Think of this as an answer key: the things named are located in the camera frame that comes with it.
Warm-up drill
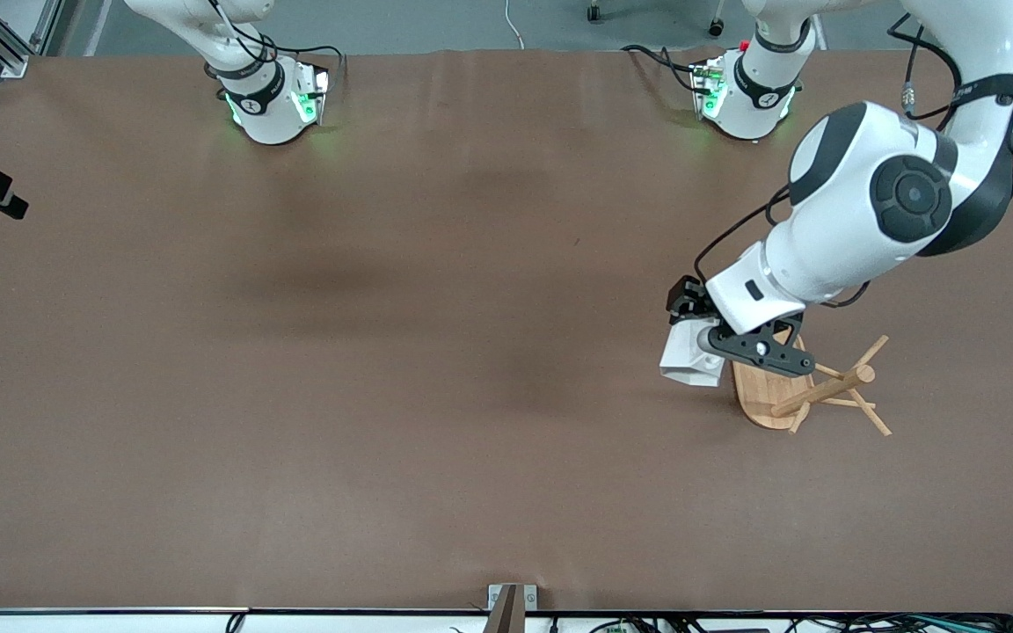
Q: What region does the aluminium frame profile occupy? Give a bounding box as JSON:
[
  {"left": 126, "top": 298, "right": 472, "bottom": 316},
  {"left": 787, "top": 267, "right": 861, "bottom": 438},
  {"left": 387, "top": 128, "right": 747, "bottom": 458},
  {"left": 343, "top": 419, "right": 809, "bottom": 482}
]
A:
[{"left": 0, "top": 0, "right": 63, "bottom": 80}]

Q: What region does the small metal bracket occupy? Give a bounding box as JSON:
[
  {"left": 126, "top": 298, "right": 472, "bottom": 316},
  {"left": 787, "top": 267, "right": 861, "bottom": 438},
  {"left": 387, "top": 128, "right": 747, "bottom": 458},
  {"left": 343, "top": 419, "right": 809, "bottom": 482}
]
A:
[{"left": 487, "top": 583, "right": 539, "bottom": 612}]

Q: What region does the white angular cup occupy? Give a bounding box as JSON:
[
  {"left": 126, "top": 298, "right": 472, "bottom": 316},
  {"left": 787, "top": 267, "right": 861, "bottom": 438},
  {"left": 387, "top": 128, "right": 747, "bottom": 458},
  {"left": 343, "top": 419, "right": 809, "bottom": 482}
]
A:
[{"left": 659, "top": 318, "right": 729, "bottom": 389}]

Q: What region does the wooden cup rack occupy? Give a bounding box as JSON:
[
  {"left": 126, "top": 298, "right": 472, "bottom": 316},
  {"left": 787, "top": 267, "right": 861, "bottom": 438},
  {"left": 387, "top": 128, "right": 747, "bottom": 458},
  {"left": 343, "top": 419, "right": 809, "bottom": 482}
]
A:
[{"left": 729, "top": 330, "right": 894, "bottom": 438}]

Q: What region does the black left base cable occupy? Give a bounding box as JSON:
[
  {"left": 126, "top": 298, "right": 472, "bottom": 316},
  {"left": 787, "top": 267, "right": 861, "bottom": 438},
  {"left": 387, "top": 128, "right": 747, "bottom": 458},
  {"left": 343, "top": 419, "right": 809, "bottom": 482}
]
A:
[{"left": 621, "top": 42, "right": 710, "bottom": 96}]

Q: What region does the black base cable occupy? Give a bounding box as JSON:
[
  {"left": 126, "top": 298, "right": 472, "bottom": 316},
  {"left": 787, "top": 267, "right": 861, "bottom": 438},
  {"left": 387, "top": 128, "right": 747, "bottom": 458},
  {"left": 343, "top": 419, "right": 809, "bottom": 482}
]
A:
[
  {"left": 621, "top": 42, "right": 710, "bottom": 96},
  {"left": 208, "top": 0, "right": 346, "bottom": 69}
]

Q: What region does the black right base cable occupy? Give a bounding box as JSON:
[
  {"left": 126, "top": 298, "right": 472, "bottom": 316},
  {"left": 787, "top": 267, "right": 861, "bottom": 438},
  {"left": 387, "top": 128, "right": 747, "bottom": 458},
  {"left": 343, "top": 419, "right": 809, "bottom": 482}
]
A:
[{"left": 208, "top": 0, "right": 346, "bottom": 69}]

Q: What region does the brown post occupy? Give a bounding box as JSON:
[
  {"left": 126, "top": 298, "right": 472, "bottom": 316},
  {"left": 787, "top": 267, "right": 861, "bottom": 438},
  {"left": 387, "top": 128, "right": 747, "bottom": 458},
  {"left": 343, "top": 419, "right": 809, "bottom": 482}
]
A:
[{"left": 482, "top": 585, "right": 525, "bottom": 633}]

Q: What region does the tangled cable bundle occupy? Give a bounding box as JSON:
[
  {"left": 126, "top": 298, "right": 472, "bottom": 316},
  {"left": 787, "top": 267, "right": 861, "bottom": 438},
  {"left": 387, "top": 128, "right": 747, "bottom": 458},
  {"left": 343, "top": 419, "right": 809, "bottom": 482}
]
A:
[{"left": 590, "top": 613, "right": 1013, "bottom": 633}]

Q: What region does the black cable with connector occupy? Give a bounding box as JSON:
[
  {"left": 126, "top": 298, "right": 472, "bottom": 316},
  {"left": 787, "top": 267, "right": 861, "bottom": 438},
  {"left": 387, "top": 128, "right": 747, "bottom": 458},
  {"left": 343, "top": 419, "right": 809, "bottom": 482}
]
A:
[{"left": 887, "top": 11, "right": 965, "bottom": 124}]

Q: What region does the black left camera mount bracket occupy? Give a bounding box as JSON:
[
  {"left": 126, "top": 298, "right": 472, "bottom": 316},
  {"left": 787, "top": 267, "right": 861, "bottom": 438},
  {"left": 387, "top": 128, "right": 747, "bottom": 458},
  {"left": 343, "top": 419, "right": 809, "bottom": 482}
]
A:
[{"left": 707, "top": 312, "right": 817, "bottom": 379}]

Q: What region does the brown table mat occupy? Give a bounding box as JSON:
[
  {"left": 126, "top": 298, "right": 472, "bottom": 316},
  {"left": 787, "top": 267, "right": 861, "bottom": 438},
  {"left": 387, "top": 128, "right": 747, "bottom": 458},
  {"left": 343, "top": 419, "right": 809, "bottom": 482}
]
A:
[{"left": 0, "top": 48, "right": 1013, "bottom": 614}]

